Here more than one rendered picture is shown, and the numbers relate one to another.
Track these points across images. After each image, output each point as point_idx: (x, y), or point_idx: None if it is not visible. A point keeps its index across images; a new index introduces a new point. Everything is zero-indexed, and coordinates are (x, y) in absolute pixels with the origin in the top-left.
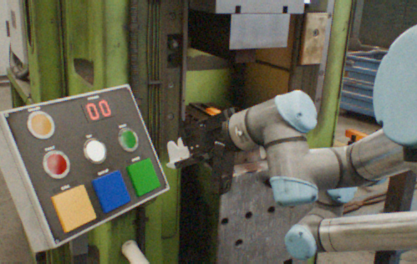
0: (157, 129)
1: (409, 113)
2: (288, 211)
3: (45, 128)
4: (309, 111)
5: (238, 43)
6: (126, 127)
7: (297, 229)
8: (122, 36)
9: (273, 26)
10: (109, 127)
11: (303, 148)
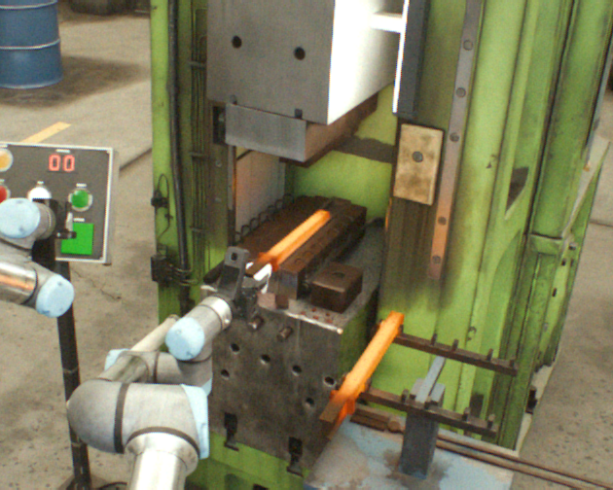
0: (202, 208)
1: None
2: (291, 375)
3: (2, 163)
4: (13, 221)
5: (235, 139)
6: (85, 188)
7: (114, 350)
8: (165, 96)
9: (282, 130)
10: (66, 182)
11: None
